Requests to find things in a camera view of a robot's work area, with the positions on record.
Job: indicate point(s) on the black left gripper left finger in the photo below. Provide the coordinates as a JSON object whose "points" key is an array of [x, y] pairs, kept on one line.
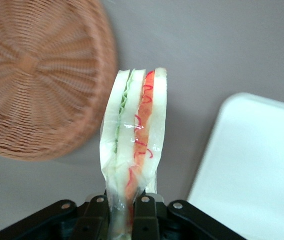
{"points": [[94, 217]]}

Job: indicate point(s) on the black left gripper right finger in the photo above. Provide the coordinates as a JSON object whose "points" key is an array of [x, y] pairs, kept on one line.
{"points": [[145, 217]]}

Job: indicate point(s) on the plastic-wrapped sandwich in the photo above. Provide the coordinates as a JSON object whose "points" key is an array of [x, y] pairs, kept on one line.
{"points": [[137, 130]]}

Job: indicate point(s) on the white plastic tray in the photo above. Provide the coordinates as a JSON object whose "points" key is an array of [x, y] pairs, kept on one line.
{"points": [[252, 170]]}

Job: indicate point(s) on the brown woven wicker basket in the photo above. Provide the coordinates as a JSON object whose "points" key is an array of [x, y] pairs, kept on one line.
{"points": [[37, 80]]}

